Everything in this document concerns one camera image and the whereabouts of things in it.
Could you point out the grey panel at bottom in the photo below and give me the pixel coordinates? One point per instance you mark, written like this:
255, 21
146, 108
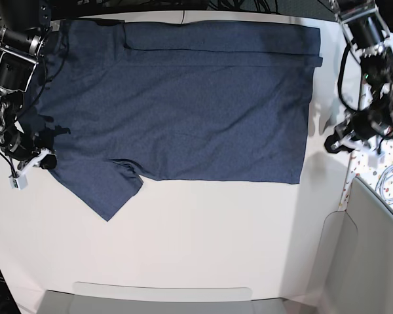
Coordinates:
99, 298

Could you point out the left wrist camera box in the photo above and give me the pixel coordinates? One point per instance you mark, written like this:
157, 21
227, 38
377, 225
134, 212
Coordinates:
375, 159

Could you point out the grey panel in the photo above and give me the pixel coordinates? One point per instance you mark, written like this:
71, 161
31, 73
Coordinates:
99, 298
353, 271

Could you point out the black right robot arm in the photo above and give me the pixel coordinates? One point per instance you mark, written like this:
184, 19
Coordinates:
25, 30

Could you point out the dark blue t-shirt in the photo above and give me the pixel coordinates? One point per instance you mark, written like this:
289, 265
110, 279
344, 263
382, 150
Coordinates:
207, 101

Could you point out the grey panel at right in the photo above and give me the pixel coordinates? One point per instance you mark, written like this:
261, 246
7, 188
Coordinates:
353, 271

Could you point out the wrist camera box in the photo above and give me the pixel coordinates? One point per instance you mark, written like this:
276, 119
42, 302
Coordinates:
375, 159
19, 182

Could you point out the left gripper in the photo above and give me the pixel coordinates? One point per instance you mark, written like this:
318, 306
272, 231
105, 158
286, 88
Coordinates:
355, 132

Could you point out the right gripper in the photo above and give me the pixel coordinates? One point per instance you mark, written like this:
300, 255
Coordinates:
20, 150

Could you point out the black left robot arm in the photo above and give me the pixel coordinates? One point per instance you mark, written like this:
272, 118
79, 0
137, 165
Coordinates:
365, 33

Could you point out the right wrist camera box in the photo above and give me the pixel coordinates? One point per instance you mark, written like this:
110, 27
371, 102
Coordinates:
19, 182

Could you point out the terrazzo patterned side surface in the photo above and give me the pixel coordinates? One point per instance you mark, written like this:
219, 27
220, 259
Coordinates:
376, 97

